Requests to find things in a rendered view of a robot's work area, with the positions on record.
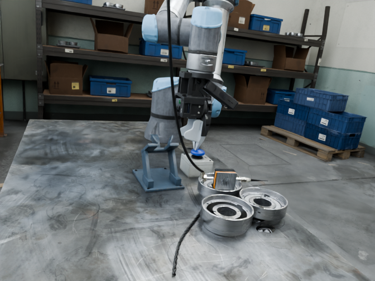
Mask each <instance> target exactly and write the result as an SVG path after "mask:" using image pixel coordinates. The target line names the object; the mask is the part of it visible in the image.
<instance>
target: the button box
mask: <svg viewBox="0 0 375 281"><path fill-rule="evenodd" d="M188 154H189V156H190V158H191V159H192V160H193V162H194V163H195V164H196V165H197V166H198V167H199V168H200V169H202V170H203V171H204V172H205V173H212V169H213V161H212V160H211V159H210V158H209V157H207V156H206V155H203V156H199V157H196V156H195V155H192V154H191V153H188ZM180 169H181V170H182V171H183V172H184V173H185V174H186V175H187V177H188V178H190V177H200V173H201V172H200V171H198V170H197V169H196V168H195V167H194V166H193V165H192V164H191V163H190V161H189V160H188V158H187V156H186V154H185V153H182V154H181V161H180Z"/></svg>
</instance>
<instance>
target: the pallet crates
mask: <svg viewBox="0 0 375 281"><path fill-rule="evenodd" d="M306 89H307V90H306ZM348 97H349V95H344V94H339V93H333V92H329V91H324V90H318V89H311V88H296V91H295V96H294V99H279V100H278V106H277V112H276V116H275V123H274V125H271V126H269V125H265V126H262V127H261V133H260V135H262V136H264V137H267V138H269V139H272V140H274V141H277V142H279V143H282V144H284V145H286V146H289V147H291V148H293V149H296V150H298V151H300V152H303V153H306V154H308V155H310V156H313V157H315V158H318V159H320V160H322V161H325V162H330V161H331V158H332V156H333V157H336V158H339V159H341V160H344V159H349V156H350V154H351V155H353V156H356V157H358V158H362V157H364V152H365V151H364V150H365V149H366V148H365V147H363V146H360V145H359V140H360V138H361V135H362V130H363V127H364V123H365V122H366V118H367V117H364V116H361V115H357V114H353V113H348V112H344V111H345V107H346V104H347V100H348ZM286 100H289V101H286ZM272 131H273V132H276V134H277V135H280V136H282V137H285V138H287V141H286V142H285V141H284V140H281V139H278V138H276V137H273V136H272ZM299 143H300V144H303V145H305V146H308V147H310V148H313V149H315V150H318V153H317V154H316V153H313V152H310V151H308V150H306V149H303V148H301V147H298V146H299Z"/></svg>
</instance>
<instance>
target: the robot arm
mask: <svg viewBox="0 0 375 281"><path fill-rule="evenodd" d="M191 2H201V3H203V6H202V7H195V8H194V9H193V14H192V19H188V18H183V16H184V14H185V12H186V9H187V7H188V5H189V3H191ZM238 4H239V0H170V16H171V45H176V46H185V47H189V48H188V53H187V63H186V68H187V69H188V70H187V71H180V73H179V77H174V90H175V100H176V109H177V116H178V120H179V126H180V131H181V135H182V139H183V140H184V138H185V139H188V140H190V141H193V146H194V150H195V151H197V150H198V149H199V147H200V146H201V144H202V142H203V141H204V139H205V137H206V136H207V133H208V130H209V127H210V123H211V117H212V118H216V117H218V116H219V114H220V111H221V108H222V106H223V107H225V108H227V109H229V110H230V109H232V110H234V109H235V108H236V107H237V105H238V104H239V102H237V101H236V99H235V98H234V97H232V96H231V95H228V94H227V93H226V90H227V88H226V87H225V86H223V83H224V81H223V80H222V79H221V78H220V73H221V68H222V61H223V53H224V45H225V38H226V33H227V25H228V18H229V14H230V13H232V12H233V10H234V7H236V6H238ZM142 36H143V39H144V40H145V41H146V42H152V43H155V44H158V43H161V44H167V45H168V31H167V0H165V1H164V2H163V4H162V6H161V8H160V9H159V11H158V13H157V15H154V14H153V15H151V14H147V15H145V17H144V18H143V22H142ZM190 53H191V54H190ZM181 117H182V118H188V122H187V125H186V126H184V127H182V122H181ZM151 134H158V137H159V140H160V143H165V144H168V141H169V138H170V137H171V136H172V135H173V139H172V143H180V138H179V134H178V131H177V126H176V120H175V114H174V107H173V102H172V92H171V80H170V77H162V78H158V79H156V80H155V81H154V82H153V90H152V104H151V117H150V119H149V122H148V124H147V127H146V129H145V138H146V139H148V140H149V141H151V140H150V138H151V136H150V135H151Z"/></svg>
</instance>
